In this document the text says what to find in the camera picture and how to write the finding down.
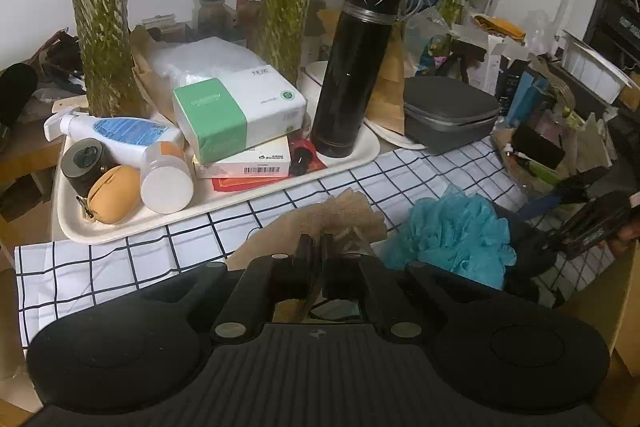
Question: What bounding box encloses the brown mesh cloth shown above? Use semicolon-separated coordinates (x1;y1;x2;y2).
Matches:
213;189;387;339

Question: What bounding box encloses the teal bath loofah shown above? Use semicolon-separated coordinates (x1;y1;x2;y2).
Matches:
378;185;518;291

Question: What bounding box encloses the red packet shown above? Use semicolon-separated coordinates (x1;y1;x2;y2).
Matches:
209;135;326;192

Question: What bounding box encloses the white pink barcode box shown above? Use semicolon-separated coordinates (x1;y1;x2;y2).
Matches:
193;136;291;179

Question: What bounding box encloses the cream plastic tray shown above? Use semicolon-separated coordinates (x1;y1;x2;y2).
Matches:
52;127;380;245

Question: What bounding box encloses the white orange pill bottle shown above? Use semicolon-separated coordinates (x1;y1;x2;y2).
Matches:
140;141;194;215

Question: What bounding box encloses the green white tissue pack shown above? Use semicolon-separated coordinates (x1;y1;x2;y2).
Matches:
172;65;307;164

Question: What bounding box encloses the grey zip hard case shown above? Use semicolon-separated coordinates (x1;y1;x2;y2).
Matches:
404;77;499;154

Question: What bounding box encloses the white spray bottle blue label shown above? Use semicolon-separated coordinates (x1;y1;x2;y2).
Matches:
43;108;184;168

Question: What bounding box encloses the black tape roll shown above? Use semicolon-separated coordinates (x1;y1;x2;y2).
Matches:
61;138;116;198

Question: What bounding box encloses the white black grid tablecloth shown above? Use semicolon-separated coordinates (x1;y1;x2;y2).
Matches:
13;134;616;350

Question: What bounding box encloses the cardboard box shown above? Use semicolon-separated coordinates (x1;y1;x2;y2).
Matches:
561;244;640;426

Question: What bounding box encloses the black thermos bottle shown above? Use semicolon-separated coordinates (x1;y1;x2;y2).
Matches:
310;0;401;158

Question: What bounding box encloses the white plastic basket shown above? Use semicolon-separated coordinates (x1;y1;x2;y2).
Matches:
562;31;639;104

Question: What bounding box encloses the left glass vase bamboo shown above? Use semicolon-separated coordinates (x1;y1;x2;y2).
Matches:
72;0;146;117

